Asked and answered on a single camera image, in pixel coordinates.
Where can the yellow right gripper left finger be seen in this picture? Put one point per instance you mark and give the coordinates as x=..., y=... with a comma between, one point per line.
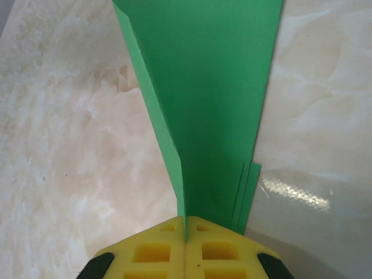
x=145, y=255

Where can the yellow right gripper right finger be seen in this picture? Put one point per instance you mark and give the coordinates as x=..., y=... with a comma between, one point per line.
x=226, y=255

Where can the green paper sheet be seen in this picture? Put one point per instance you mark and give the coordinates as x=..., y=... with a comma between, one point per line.
x=209, y=101

